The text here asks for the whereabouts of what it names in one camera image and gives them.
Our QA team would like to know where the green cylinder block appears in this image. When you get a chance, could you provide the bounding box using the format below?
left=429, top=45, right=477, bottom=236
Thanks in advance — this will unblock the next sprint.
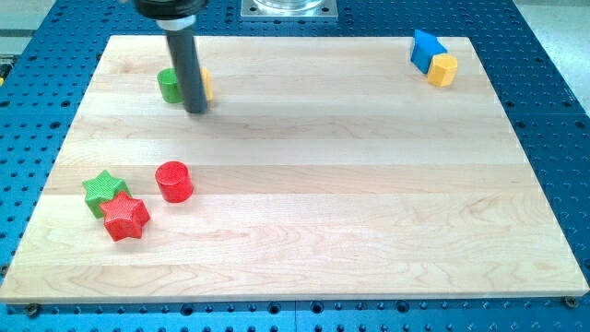
left=157, top=67, right=183, bottom=103

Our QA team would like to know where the red star block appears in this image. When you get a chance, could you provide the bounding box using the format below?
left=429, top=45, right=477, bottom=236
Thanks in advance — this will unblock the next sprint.
left=99, top=191, right=150, bottom=242

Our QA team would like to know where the red cylinder block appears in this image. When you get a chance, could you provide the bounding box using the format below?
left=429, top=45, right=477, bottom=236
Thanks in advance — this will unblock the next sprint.
left=155, top=160, right=194, bottom=203

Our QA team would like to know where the blue cube block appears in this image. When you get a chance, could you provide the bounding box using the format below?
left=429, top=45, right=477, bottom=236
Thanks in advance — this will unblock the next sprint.
left=410, top=30, right=447, bottom=74

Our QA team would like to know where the yellow hexagon block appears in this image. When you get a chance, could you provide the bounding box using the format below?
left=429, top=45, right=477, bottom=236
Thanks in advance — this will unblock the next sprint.
left=427, top=53, right=458, bottom=87

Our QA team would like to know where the green star block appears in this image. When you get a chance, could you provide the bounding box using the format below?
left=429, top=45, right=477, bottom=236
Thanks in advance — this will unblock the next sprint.
left=82, top=170, right=130, bottom=219

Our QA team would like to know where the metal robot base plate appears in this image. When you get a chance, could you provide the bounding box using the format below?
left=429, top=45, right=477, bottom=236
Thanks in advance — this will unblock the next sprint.
left=240, top=0, right=338, bottom=21

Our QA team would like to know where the yellow heart block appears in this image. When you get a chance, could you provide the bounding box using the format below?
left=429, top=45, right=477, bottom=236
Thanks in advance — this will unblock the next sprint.
left=200, top=67, right=214, bottom=102

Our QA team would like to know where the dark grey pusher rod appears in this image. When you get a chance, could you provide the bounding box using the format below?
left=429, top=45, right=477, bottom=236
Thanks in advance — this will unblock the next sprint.
left=157, top=15, right=208, bottom=113

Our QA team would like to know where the light wooden board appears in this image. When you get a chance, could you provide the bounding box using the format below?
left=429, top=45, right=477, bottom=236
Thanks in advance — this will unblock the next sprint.
left=1, top=35, right=589, bottom=304

